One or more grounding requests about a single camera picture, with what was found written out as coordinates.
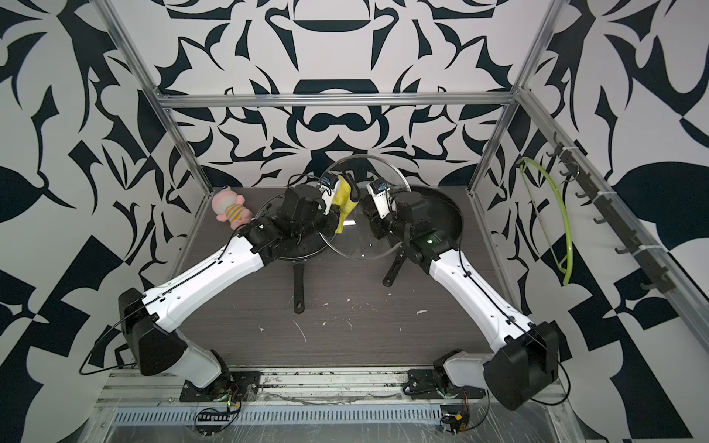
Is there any yellow microfiber cloth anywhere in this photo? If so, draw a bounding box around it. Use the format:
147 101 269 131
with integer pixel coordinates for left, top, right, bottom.
332 173 360 234

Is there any glass pot lid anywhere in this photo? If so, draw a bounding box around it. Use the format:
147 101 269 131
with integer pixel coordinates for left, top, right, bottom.
324 154 411 260
257 194 328 260

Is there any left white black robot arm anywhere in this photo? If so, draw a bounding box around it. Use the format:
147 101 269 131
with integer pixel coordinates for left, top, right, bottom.
118 183 345 398

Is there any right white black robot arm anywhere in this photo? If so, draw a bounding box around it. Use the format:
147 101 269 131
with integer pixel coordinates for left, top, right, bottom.
363 191 561 411

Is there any right black frying pan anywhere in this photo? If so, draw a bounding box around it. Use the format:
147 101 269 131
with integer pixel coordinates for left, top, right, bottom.
382 186 463 287

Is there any black frying pan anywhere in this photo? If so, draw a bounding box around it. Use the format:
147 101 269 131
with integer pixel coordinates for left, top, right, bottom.
382 186 463 287
257 216 335 314

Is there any left black frying pan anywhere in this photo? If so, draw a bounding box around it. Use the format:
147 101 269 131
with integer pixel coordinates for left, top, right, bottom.
257 216 335 314

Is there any pink plush toy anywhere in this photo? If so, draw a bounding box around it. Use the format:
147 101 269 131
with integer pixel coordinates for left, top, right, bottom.
212 188 253 231

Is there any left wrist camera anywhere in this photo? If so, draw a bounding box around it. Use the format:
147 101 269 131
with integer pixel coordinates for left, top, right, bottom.
319 172 340 215

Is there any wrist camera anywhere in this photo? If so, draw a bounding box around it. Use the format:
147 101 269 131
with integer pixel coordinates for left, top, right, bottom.
319 172 340 215
367 178 391 219

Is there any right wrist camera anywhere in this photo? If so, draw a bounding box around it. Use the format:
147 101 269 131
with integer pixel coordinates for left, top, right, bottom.
367 178 391 219

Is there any green hoop on wall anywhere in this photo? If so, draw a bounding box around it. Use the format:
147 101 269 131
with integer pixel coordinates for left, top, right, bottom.
516 157 574 287

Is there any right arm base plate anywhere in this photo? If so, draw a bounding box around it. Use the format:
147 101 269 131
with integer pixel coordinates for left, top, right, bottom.
403 368 486 400

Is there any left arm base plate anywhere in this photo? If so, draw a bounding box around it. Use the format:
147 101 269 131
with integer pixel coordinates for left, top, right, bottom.
179 370 262 403

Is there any aluminium frame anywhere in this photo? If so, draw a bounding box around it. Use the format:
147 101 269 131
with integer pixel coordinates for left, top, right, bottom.
88 0 709 443

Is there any black wall hook rail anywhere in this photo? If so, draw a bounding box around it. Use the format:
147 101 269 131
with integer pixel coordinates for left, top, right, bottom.
548 131 679 295

